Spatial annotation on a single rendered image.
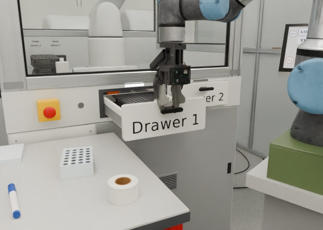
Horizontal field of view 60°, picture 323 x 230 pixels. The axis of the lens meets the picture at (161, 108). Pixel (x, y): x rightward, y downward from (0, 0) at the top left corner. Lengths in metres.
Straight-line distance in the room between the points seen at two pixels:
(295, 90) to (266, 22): 2.18
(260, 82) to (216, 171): 1.51
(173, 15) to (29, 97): 0.57
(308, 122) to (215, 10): 0.36
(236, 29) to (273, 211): 0.82
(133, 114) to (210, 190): 0.79
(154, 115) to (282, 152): 0.37
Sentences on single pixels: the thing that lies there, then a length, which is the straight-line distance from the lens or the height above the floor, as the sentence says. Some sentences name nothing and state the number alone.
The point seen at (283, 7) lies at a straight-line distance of 2.69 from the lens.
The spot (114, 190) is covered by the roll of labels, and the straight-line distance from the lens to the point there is 0.64.
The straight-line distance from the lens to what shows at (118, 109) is 0.93.
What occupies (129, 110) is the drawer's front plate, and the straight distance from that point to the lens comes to 0.83.
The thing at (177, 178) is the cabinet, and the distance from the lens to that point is 1.36.
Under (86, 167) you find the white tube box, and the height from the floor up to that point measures 0.79.
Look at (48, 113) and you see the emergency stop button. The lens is 1.01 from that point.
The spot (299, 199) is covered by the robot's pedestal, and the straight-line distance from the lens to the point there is 0.79.
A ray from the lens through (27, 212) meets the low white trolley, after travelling 0.69.
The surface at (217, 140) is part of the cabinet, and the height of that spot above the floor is 0.63.
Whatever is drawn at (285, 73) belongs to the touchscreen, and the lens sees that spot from 1.55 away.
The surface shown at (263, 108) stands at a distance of 2.82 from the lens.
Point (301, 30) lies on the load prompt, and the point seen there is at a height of 1.16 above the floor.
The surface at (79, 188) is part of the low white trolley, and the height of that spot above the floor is 0.76.
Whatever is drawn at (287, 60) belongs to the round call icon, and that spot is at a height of 1.01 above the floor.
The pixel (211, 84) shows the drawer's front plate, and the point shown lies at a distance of 1.29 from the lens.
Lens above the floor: 1.11
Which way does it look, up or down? 14 degrees down
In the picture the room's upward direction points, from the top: straight up
